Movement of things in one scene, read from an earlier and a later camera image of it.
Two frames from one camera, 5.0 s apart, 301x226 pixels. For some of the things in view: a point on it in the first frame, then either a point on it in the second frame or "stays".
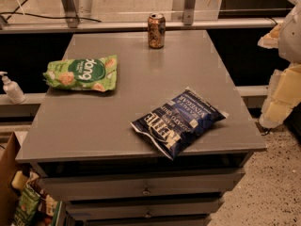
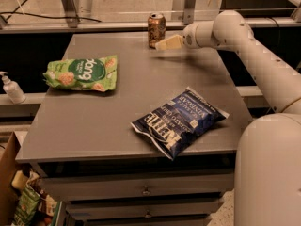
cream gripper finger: [283, 95] -> [193, 37]
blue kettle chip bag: [174, 124] stays
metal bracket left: [69, 6] stays
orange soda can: [156, 30] stays
